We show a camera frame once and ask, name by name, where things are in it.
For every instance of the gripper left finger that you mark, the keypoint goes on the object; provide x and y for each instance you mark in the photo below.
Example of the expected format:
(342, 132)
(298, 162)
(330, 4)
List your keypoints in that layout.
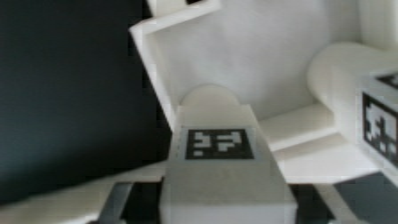
(113, 210)

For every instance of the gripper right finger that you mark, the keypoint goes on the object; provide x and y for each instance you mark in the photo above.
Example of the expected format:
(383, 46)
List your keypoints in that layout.
(344, 214)

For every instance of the white chair leg block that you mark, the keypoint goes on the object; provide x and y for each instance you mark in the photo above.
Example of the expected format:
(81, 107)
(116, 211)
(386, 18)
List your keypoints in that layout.
(225, 187)

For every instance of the white chair leg with tag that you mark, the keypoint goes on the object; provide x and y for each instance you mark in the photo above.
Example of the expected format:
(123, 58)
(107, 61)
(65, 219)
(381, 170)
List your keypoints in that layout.
(353, 81)

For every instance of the white chair seat plate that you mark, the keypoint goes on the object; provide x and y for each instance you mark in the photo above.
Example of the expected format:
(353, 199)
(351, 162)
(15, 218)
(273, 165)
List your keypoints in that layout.
(241, 44)

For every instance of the white U-shaped fence rail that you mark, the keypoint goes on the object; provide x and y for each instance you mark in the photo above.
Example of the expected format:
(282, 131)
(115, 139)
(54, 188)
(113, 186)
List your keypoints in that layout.
(70, 206)

